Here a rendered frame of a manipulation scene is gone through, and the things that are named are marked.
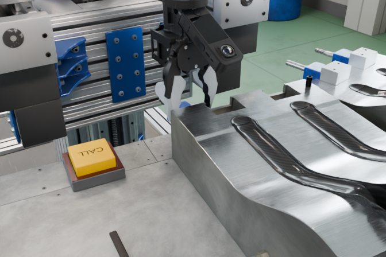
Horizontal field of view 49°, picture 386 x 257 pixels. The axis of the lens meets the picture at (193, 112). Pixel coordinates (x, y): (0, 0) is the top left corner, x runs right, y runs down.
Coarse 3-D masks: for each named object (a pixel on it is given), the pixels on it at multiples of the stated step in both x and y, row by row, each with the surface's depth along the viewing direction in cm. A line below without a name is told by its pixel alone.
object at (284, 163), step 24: (240, 120) 63; (312, 120) 64; (264, 144) 59; (336, 144) 58; (360, 144) 59; (288, 168) 55; (336, 192) 43; (360, 192) 45; (384, 192) 42; (384, 216) 38
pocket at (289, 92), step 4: (284, 84) 73; (284, 88) 74; (288, 88) 73; (292, 88) 72; (280, 92) 74; (284, 92) 74; (288, 92) 73; (292, 92) 72; (296, 92) 71; (272, 96) 73; (276, 96) 73; (280, 96) 74; (284, 96) 74; (288, 96) 74
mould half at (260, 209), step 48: (240, 96) 69; (192, 144) 60; (240, 144) 58; (288, 144) 58; (384, 144) 58; (240, 192) 50; (288, 192) 47; (240, 240) 52; (288, 240) 42; (336, 240) 37; (384, 240) 37
